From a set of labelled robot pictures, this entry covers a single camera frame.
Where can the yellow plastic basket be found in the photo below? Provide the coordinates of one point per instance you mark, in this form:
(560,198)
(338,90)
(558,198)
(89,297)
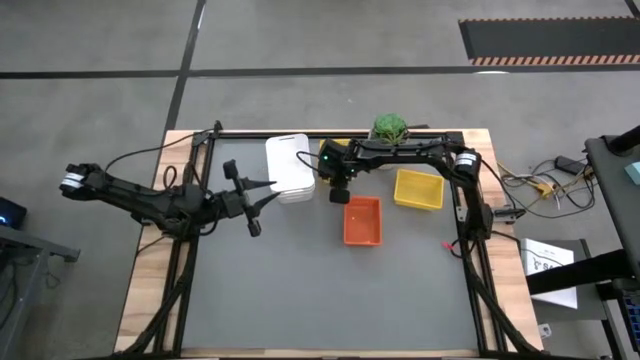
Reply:
(419,189)
(341,142)

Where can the green broccoli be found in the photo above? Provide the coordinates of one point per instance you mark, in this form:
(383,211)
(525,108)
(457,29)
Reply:
(390,127)

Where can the white printed paper sheet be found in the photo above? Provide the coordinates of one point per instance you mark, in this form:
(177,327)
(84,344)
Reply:
(547,270)

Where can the gray metal table leg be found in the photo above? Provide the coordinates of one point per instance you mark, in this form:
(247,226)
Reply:
(30,245)

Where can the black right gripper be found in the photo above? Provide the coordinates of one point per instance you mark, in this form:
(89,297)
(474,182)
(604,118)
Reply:
(336,165)

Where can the black aluminium table frame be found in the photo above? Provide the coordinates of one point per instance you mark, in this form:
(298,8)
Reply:
(172,310)

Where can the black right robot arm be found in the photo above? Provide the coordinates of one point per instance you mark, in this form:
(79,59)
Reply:
(400,149)

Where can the black computer tower blue light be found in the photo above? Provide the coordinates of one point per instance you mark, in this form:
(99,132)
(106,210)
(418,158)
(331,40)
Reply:
(11,214)

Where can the orange plastic basket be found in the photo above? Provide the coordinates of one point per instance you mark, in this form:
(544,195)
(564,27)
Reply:
(362,222)

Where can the white plastic bin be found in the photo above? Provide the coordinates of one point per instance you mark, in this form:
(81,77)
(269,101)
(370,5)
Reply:
(300,197)
(289,162)

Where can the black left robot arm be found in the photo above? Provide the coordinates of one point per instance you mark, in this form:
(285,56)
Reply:
(150,200)

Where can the black power adapter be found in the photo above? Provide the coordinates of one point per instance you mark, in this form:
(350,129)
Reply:
(568,164)

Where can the dark gray side desk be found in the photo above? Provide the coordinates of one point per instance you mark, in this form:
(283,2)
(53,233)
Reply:
(617,210)

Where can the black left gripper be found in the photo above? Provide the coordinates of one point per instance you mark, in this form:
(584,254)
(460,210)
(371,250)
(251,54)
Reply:
(235,202)

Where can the blue plastic crate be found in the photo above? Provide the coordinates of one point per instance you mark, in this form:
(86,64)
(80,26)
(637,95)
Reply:
(634,320)

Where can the black hazard-striped floor mat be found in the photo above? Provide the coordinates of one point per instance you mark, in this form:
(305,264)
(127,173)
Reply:
(550,37)

